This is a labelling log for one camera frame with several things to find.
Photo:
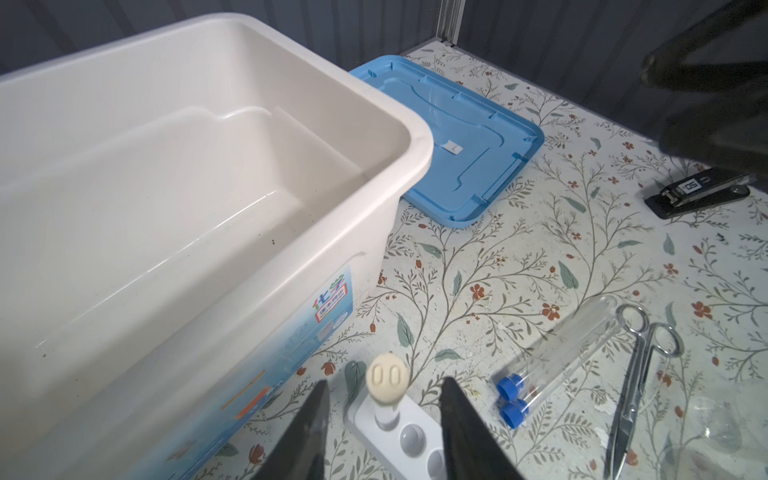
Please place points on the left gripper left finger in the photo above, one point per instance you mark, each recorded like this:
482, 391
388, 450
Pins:
300, 452

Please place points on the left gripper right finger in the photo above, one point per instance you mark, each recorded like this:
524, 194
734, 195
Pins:
470, 450

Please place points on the test tube with cream cap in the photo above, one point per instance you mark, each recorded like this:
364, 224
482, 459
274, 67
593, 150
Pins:
387, 382

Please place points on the clear test tube blue cap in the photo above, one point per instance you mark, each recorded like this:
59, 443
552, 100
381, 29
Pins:
595, 317

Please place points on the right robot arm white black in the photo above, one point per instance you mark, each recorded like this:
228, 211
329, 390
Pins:
729, 129

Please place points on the white test tube rack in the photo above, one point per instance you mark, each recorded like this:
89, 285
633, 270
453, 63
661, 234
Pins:
411, 449

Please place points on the metal scissors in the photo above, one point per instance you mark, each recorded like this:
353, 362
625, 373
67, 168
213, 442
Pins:
650, 338

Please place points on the white plastic storage bin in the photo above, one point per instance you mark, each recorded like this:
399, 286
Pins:
186, 215

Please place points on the blue plastic bin lid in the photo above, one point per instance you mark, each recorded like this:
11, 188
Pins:
480, 147

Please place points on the black stapler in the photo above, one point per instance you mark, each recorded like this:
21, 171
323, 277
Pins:
707, 189

